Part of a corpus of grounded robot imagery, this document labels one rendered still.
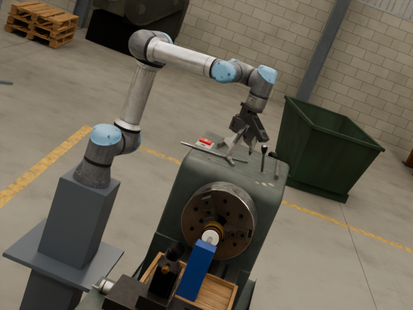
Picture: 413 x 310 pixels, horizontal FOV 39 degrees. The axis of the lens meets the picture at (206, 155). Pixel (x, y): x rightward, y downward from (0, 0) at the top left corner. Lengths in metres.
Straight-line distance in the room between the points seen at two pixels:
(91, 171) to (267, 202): 0.78
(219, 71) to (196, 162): 0.67
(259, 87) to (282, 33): 10.07
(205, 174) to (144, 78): 0.53
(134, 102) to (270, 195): 0.72
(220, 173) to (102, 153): 0.57
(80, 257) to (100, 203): 0.25
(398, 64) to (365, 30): 0.97
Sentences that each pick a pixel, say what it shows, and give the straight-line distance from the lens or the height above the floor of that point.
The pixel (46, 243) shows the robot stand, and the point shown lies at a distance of 2.54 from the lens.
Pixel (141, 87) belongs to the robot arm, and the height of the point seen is 1.52.
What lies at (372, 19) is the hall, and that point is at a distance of 12.41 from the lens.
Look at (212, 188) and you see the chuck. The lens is 2.49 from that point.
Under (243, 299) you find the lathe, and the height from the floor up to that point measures 0.54.
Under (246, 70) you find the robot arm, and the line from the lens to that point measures 2.21.
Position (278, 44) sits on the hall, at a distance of 12.26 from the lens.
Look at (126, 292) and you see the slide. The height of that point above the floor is 0.97.
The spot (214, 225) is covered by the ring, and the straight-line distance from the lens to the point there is 2.40.
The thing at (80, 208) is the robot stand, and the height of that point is 1.01.
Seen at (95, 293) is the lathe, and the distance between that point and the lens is 2.09.
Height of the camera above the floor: 2.06
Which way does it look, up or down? 17 degrees down
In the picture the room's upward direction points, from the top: 21 degrees clockwise
